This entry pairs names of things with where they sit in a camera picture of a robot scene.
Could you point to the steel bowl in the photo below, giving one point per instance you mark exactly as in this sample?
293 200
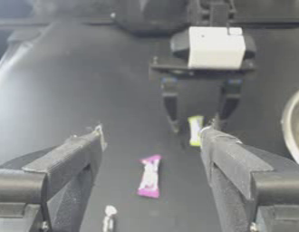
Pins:
293 127

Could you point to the purple candy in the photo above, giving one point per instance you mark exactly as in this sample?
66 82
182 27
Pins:
149 178

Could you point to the green candy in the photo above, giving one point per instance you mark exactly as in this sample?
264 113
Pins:
194 133

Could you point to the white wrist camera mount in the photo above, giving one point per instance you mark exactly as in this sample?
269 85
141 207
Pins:
214 48

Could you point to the white candy with red twists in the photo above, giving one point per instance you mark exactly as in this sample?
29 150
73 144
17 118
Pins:
109 211

